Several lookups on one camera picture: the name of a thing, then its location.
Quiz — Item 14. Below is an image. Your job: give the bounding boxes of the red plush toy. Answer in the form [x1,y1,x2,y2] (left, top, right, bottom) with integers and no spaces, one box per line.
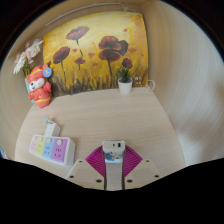
[25,64,54,109]

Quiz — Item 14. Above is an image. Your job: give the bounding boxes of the small plant in white pot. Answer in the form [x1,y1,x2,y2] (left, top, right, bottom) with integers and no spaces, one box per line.
[115,65,135,96]

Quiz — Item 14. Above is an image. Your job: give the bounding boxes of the light blue vase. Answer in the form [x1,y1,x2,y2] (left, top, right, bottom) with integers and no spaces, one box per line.
[23,77,34,101]

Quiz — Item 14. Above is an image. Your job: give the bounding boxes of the yellow poppy flower painting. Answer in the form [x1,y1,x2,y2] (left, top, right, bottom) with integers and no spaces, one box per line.
[42,11,150,98]

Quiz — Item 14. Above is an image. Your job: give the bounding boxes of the white light bar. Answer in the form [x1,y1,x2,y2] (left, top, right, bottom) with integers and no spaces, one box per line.
[44,1,123,27]

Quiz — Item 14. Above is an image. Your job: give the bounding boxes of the thin white cable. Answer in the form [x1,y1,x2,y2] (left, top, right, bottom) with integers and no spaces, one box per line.
[142,78,157,93]

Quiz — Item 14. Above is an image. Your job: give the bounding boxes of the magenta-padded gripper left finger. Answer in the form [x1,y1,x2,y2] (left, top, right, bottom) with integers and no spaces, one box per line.
[65,145,107,191]

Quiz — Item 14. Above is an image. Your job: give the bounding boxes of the pastel multicolour power strip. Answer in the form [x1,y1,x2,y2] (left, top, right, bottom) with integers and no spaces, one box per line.
[28,133,76,168]

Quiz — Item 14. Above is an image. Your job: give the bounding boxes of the white plug with cable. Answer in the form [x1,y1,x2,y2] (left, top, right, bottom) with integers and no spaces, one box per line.
[41,115,54,126]

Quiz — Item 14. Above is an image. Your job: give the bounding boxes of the white charger with cartoon sticker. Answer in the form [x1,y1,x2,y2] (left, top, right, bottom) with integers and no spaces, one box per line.
[101,139,126,164]

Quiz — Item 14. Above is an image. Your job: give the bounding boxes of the pink and white flower bouquet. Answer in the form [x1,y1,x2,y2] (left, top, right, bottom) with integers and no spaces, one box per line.
[13,39,44,78]

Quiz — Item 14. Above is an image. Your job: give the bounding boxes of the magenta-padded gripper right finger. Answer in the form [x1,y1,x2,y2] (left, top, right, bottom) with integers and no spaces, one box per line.
[121,145,163,191]

